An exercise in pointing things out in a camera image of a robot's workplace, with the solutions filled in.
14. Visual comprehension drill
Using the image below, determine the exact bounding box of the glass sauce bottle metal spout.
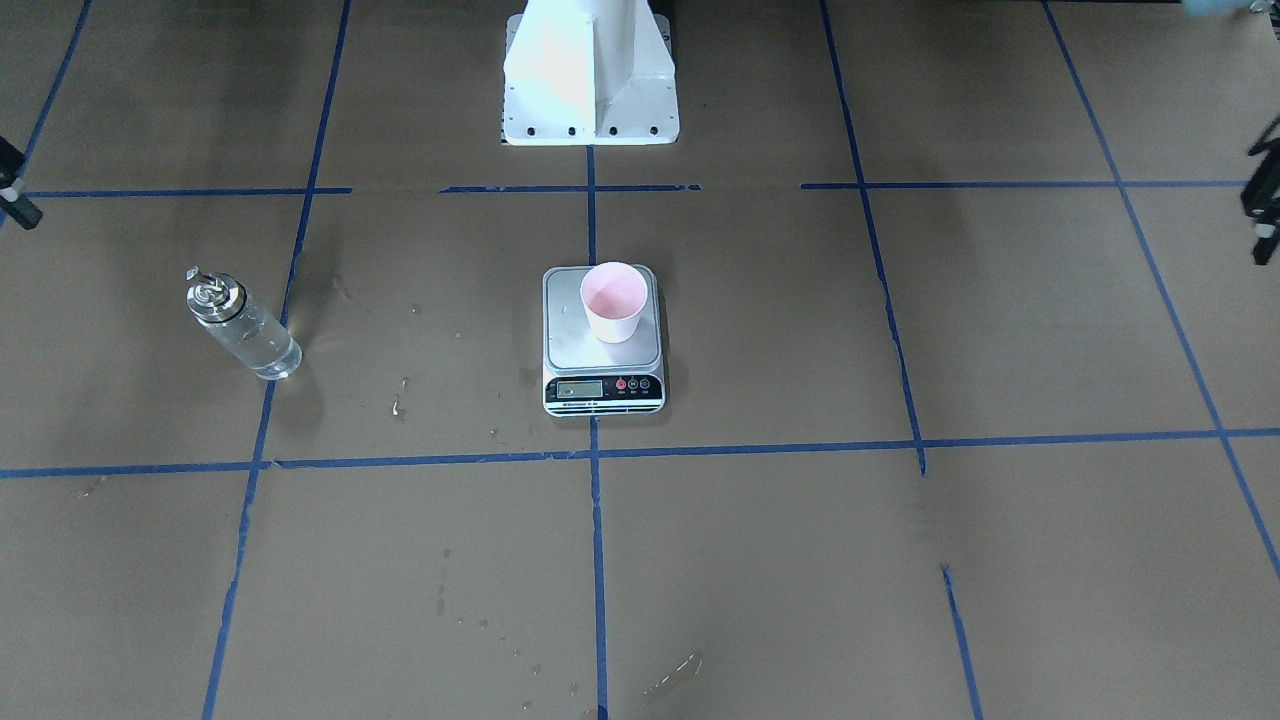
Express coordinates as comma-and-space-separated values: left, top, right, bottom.
186, 266, 303, 380

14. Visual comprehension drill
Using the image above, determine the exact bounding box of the silver digital kitchen scale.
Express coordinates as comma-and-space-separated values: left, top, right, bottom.
541, 264, 667, 418

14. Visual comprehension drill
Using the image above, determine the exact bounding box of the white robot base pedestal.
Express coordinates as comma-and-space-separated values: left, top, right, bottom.
500, 1, 681, 147

